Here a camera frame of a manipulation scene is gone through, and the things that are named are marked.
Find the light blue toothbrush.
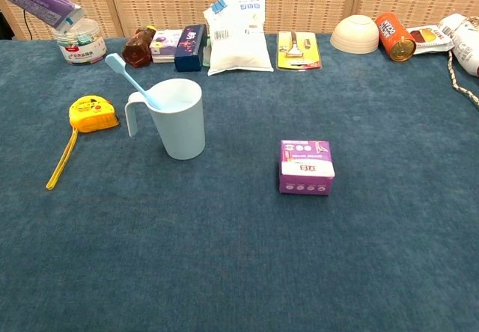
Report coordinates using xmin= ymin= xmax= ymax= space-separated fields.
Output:
xmin=104 ymin=52 xmax=162 ymax=111

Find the purple cardboard box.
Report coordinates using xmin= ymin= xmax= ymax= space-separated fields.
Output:
xmin=277 ymin=139 xmax=336 ymax=197

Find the dark blue long box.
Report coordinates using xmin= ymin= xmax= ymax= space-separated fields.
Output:
xmin=174 ymin=24 xmax=208 ymax=73

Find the white purple small box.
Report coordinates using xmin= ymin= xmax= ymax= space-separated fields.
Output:
xmin=149 ymin=28 xmax=183 ymax=64

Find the mint green tube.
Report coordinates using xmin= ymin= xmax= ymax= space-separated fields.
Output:
xmin=201 ymin=35 xmax=213 ymax=67

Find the blue table cloth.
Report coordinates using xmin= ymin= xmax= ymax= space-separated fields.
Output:
xmin=0 ymin=32 xmax=479 ymax=332

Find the white plastic pouch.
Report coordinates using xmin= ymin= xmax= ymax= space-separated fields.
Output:
xmin=203 ymin=0 xmax=275 ymax=76

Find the razor in yellow blister pack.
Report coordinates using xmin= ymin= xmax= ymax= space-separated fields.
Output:
xmin=275 ymin=31 xmax=323 ymax=72

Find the brown honey bottle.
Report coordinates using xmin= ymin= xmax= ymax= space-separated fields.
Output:
xmin=121 ymin=25 xmax=157 ymax=69

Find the blue binder clip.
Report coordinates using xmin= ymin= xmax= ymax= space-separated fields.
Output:
xmin=207 ymin=0 xmax=230 ymax=15

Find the yellow tape measure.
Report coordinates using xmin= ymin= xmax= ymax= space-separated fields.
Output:
xmin=45 ymin=95 xmax=120 ymax=191

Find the bamboo folding screen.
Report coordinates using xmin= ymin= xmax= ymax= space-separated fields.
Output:
xmin=0 ymin=0 xmax=479 ymax=41

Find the beige bowl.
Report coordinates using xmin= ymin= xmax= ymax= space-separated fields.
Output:
xmin=329 ymin=14 xmax=380 ymax=55

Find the clear jar of clips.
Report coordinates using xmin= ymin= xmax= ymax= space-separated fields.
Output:
xmin=51 ymin=18 xmax=109 ymax=66

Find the orange can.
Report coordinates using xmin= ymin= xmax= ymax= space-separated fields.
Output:
xmin=374 ymin=12 xmax=417 ymax=63

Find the white snack packet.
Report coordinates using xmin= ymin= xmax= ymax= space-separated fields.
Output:
xmin=406 ymin=25 xmax=454 ymax=55

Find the light blue cup with handle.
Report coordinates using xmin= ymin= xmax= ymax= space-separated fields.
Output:
xmin=124 ymin=78 xmax=207 ymax=161

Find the braided white rope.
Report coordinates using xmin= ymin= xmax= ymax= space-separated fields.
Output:
xmin=447 ymin=14 xmax=479 ymax=109

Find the thin black wall cable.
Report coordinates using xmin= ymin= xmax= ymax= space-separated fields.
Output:
xmin=22 ymin=8 xmax=34 ymax=40

